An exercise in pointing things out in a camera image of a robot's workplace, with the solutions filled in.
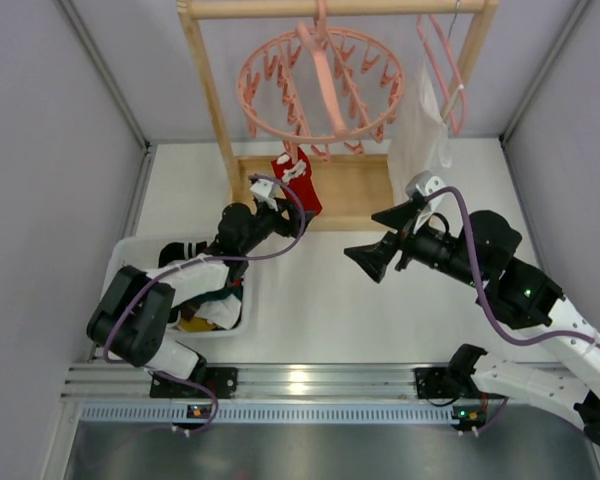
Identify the red sock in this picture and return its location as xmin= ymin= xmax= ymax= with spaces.
xmin=271 ymin=147 xmax=323 ymax=216

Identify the pink round clip hanger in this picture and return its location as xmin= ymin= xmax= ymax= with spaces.
xmin=236 ymin=1 xmax=406 ymax=161

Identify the dark green sock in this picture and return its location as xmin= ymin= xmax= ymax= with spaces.
xmin=187 ymin=285 xmax=244 ymax=308

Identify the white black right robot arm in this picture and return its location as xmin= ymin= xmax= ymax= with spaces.
xmin=344 ymin=195 xmax=600 ymax=447

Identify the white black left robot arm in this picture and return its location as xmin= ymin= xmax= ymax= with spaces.
xmin=86 ymin=198 xmax=315 ymax=388

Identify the pink clothes hanger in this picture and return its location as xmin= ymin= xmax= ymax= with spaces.
xmin=416 ymin=14 xmax=468 ymax=136

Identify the wooden clothes rack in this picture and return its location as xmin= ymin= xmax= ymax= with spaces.
xmin=176 ymin=1 xmax=498 ymax=231

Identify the white hanging cloth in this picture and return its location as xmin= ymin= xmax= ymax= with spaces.
xmin=387 ymin=63 xmax=452 ymax=205

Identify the white folded sock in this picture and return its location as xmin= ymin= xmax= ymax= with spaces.
xmin=198 ymin=295 xmax=242 ymax=331

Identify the white plastic basket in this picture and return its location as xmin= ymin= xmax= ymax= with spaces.
xmin=103 ymin=231 xmax=253 ymax=343

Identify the yellow sock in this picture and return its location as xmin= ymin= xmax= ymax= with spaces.
xmin=176 ymin=317 xmax=217 ymax=333

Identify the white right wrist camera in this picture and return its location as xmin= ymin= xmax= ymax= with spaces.
xmin=405 ymin=171 xmax=446 ymax=233

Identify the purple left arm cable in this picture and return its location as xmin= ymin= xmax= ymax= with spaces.
xmin=102 ymin=173 xmax=307 ymax=436

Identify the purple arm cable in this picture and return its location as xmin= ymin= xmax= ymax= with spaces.
xmin=427 ymin=187 xmax=600 ymax=431
xmin=102 ymin=173 xmax=307 ymax=436

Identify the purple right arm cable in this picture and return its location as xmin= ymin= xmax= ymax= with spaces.
xmin=427 ymin=187 xmax=600 ymax=431

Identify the aluminium rail base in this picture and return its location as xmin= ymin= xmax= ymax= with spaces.
xmin=61 ymin=361 xmax=590 ymax=436

